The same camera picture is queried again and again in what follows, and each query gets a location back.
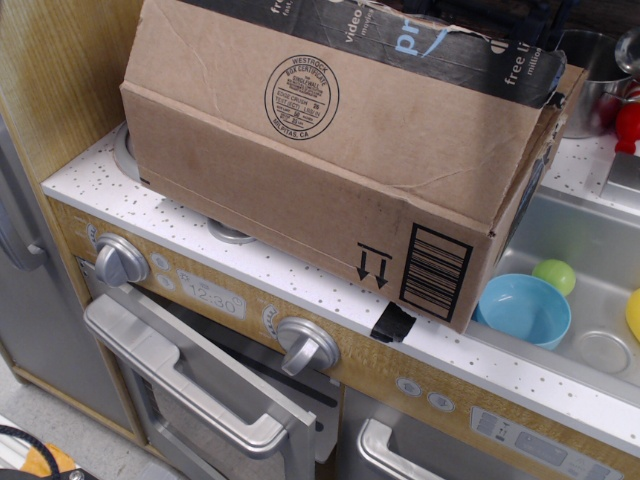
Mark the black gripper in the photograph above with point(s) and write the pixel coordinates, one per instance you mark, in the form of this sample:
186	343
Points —
536	23

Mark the large brown cardboard box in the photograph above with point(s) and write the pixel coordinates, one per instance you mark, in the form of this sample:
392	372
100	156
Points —
395	152

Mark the silver ladle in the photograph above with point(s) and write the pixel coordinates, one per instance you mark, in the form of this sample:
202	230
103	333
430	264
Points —
627	52

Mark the stainless steel pot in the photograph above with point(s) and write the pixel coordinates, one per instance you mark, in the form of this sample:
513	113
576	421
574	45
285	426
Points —
601	96

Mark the red toy bottle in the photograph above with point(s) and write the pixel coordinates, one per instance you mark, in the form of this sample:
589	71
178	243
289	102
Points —
627	123

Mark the green plastic ball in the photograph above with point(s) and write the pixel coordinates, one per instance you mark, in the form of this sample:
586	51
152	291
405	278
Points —
557	273

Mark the blue plastic bowl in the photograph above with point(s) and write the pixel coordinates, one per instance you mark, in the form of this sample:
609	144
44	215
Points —
525	307

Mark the yellow plastic ball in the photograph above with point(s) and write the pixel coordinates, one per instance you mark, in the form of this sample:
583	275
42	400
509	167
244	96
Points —
632	313

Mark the black tape piece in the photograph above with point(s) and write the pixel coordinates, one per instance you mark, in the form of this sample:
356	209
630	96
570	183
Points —
393	325

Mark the silver stove burner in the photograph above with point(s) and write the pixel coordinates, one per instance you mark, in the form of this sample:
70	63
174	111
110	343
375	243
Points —
227	234

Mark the right silver stove knob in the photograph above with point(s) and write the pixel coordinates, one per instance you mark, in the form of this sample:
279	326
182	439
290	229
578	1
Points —
306	345

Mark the silver stove knob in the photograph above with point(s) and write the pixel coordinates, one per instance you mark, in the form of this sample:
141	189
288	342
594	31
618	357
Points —
119	261
306	345

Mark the oven clock display panel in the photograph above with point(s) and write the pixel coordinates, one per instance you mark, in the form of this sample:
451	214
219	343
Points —
213	294

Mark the grey dishwasher door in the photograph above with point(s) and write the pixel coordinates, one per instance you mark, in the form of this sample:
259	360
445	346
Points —
379	442

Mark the left silver stove knob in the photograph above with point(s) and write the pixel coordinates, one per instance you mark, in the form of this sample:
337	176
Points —
119	261

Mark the grey oven door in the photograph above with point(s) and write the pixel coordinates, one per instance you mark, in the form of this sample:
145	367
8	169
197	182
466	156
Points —
214	403

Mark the grey toy fridge door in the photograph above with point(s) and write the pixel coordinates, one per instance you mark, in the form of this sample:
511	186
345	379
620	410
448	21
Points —
43	336

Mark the orange object on floor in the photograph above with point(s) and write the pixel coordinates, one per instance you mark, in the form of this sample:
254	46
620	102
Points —
36	464

